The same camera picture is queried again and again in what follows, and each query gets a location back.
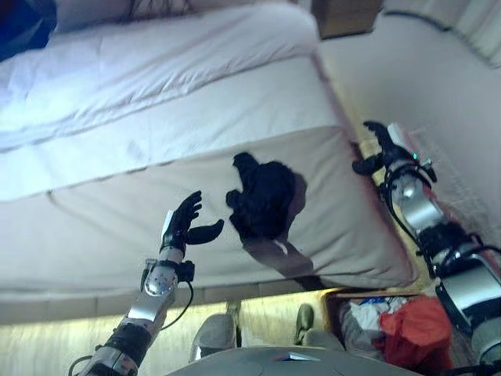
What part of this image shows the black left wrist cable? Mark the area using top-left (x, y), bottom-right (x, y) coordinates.
top-left (162, 278), bottom-right (196, 331)

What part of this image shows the wooden laundry basket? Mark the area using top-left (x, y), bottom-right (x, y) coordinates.
top-left (320, 291), bottom-right (465, 373)

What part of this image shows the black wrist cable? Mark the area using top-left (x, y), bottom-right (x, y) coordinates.
top-left (162, 278), bottom-right (196, 331)
top-left (380, 172), bottom-right (436, 280)

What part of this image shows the white and blue garment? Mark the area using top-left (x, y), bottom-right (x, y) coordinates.
top-left (349, 295), bottom-right (409, 316)

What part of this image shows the white textured blanket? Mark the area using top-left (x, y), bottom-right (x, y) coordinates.
top-left (0, 54), bottom-right (342, 203)

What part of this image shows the grey left robot leg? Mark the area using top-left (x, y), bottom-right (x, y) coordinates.
top-left (189, 300), bottom-right (243, 362)

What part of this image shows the white pillow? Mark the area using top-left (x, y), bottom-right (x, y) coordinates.
top-left (53, 0), bottom-right (196, 25)

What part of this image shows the orange garment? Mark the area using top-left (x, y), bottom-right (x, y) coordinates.
top-left (377, 298), bottom-right (456, 370)

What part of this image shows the bed with white sheets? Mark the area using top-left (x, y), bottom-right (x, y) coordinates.
top-left (0, 50), bottom-right (430, 328)

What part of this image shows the black garment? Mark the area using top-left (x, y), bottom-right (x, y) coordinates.
top-left (225, 151), bottom-right (297, 240)

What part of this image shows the white smooth duvet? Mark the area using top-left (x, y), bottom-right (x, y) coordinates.
top-left (0, 3), bottom-right (319, 140)

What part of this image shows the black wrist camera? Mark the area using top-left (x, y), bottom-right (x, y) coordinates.
top-left (178, 261), bottom-right (196, 282)
top-left (422, 155), bottom-right (438, 182)

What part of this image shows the dark grey garment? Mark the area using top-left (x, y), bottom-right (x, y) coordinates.
top-left (339, 301), bottom-right (387, 356)

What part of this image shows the brown wooden nightstand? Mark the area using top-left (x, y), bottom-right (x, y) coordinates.
top-left (312, 0), bottom-right (384, 40)

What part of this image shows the white curtain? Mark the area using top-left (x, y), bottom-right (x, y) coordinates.
top-left (382, 0), bottom-right (501, 68)

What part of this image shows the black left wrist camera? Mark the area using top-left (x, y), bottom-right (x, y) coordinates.
top-left (178, 261), bottom-right (196, 282)

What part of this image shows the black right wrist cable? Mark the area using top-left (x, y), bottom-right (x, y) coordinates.
top-left (380, 172), bottom-right (436, 280)

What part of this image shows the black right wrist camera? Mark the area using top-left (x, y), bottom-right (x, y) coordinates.
top-left (422, 155), bottom-right (438, 182)

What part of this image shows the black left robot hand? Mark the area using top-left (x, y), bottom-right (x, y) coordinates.
top-left (159, 190), bottom-right (225, 252)

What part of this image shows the grey robot leg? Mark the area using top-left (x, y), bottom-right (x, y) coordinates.
top-left (292, 303), bottom-right (346, 350)
top-left (189, 300), bottom-right (243, 362)

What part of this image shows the grey right robot leg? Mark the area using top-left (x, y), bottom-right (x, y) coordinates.
top-left (292, 303), bottom-right (346, 350)

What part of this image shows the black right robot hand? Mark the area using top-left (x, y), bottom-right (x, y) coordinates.
top-left (351, 120), bottom-right (411, 176)

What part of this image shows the grey robot torso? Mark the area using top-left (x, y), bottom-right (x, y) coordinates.
top-left (164, 346), bottom-right (412, 376)

